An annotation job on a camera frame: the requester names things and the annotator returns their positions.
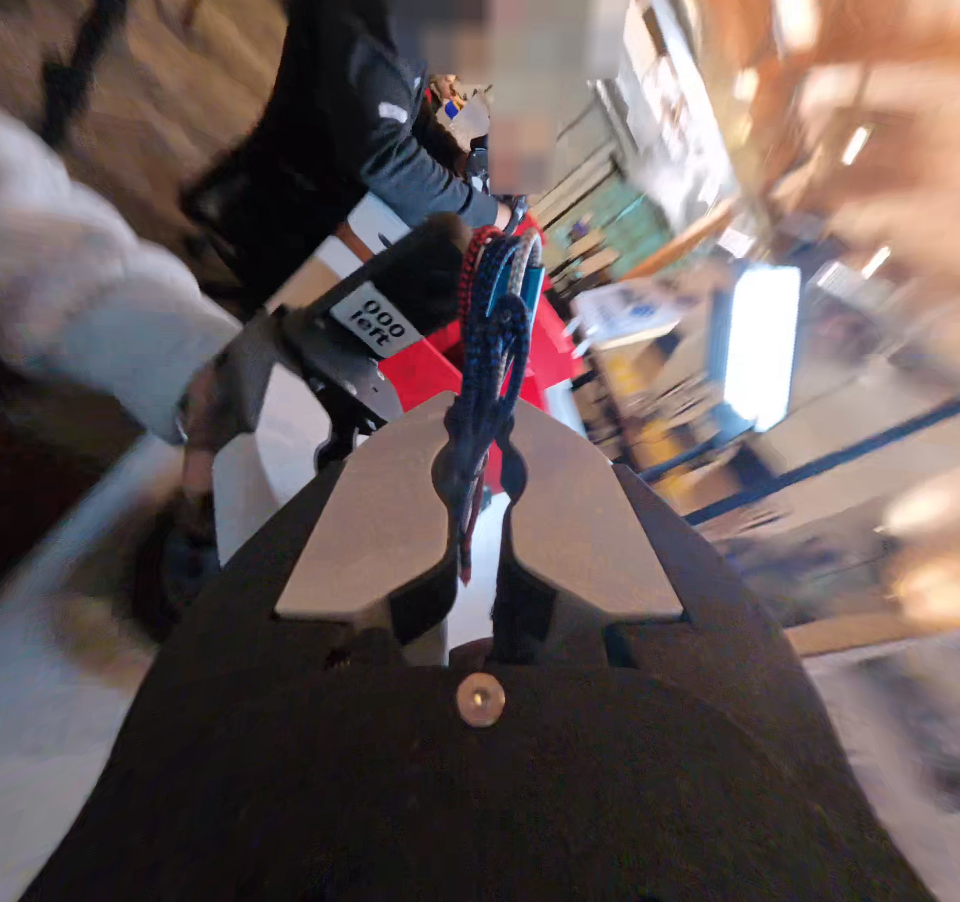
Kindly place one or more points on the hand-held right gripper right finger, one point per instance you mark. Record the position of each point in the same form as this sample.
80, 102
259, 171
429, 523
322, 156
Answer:
589, 535

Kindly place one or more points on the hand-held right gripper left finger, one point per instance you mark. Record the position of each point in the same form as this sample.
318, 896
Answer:
367, 520

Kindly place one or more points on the person's left forearm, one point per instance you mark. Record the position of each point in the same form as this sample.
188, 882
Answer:
90, 295

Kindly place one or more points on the person's left hand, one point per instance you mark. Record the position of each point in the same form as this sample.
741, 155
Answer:
199, 430

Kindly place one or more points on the red plastic bin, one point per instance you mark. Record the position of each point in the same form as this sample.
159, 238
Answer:
416, 377

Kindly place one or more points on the bright white screen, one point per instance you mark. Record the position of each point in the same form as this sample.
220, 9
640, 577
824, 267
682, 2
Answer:
761, 347

